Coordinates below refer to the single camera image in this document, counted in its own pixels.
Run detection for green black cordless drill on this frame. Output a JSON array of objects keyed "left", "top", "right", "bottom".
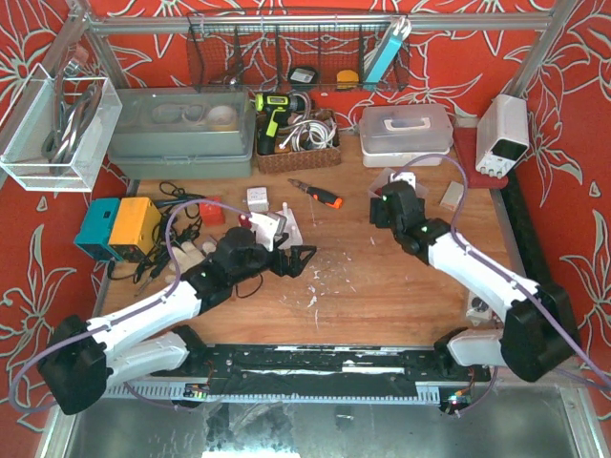
[{"left": 255, "top": 93, "right": 306, "bottom": 156}]

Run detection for orange black handled pliers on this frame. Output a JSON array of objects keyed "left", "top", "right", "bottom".
[{"left": 287, "top": 178, "right": 344, "bottom": 209}]

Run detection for black wire hanging basket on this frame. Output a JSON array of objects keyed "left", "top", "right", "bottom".
[{"left": 185, "top": 8, "right": 411, "bottom": 94}]

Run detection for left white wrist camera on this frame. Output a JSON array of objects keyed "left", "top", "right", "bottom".
[{"left": 249, "top": 212, "right": 286, "bottom": 252}]

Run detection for white coiled cable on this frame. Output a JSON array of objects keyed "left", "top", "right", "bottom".
[{"left": 281, "top": 118, "right": 339, "bottom": 152}]

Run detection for red mat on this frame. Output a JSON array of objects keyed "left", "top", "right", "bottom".
[{"left": 453, "top": 127, "right": 509, "bottom": 190}]

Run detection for white plastic case with handle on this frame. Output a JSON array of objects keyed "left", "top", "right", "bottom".
[{"left": 359, "top": 104, "right": 453, "bottom": 168}]

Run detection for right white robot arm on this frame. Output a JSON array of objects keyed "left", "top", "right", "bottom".
[{"left": 369, "top": 180, "right": 579, "bottom": 382}]

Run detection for teal box device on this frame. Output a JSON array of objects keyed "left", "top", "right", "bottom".
[{"left": 74, "top": 198, "right": 122, "bottom": 261}]

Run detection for bagged small parts packet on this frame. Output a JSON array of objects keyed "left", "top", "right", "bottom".
[{"left": 466, "top": 292, "right": 493, "bottom": 326}]

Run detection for yellow tape measure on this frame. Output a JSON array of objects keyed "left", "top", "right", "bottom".
[{"left": 336, "top": 70, "right": 360, "bottom": 91}]

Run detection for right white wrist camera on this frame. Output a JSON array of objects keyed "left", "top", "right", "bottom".
[{"left": 389, "top": 171, "right": 416, "bottom": 189}]

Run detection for white power supply unit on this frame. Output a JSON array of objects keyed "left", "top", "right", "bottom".
[{"left": 475, "top": 94, "right": 529, "bottom": 179}]

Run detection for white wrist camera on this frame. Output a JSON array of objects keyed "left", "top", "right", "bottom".
[
  {"left": 389, "top": 171, "right": 416, "bottom": 189},
  {"left": 249, "top": 212, "right": 286, "bottom": 252}
]

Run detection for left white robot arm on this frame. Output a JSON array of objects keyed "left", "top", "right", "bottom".
[{"left": 36, "top": 227, "right": 317, "bottom": 415}]

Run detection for beige work glove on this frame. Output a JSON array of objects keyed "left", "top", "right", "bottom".
[{"left": 172, "top": 241, "right": 217, "bottom": 272}]

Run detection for blue white power strip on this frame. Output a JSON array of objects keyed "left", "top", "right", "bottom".
[{"left": 364, "top": 33, "right": 403, "bottom": 91}]

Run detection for clear acrylic wall bin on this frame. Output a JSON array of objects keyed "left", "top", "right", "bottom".
[{"left": 1, "top": 65, "right": 122, "bottom": 193}]

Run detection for small red cube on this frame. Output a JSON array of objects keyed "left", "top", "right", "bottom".
[{"left": 199, "top": 202, "right": 225, "bottom": 227}]

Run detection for red spring on peg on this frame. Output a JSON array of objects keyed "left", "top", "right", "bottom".
[{"left": 238, "top": 215, "right": 252, "bottom": 228}]

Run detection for clear tray of red springs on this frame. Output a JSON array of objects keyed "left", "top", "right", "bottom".
[{"left": 368, "top": 168, "right": 395, "bottom": 198}]

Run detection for yellow box device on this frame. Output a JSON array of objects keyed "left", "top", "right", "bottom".
[{"left": 109, "top": 197, "right": 161, "bottom": 263}]

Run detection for black cable chain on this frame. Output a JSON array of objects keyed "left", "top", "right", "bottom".
[{"left": 504, "top": 169, "right": 566, "bottom": 330}]

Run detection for white peg base plate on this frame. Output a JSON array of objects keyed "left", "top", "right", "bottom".
[{"left": 277, "top": 202, "right": 303, "bottom": 249}]

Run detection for brown woven basket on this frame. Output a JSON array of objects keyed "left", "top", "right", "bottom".
[{"left": 254, "top": 109, "right": 342, "bottom": 174}]

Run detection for small clear plastic bag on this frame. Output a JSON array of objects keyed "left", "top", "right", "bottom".
[{"left": 439, "top": 181, "right": 465, "bottom": 212}]

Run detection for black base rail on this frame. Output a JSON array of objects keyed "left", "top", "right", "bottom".
[{"left": 154, "top": 344, "right": 491, "bottom": 398}]

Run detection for white power adapter cube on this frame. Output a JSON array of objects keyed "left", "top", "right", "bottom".
[{"left": 246, "top": 186, "right": 269, "bottom": 213}]

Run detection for grey translucent storage box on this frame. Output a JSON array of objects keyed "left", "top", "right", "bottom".
[{"left": 108, "top": 88, "right": 256, "bottom": 180}]

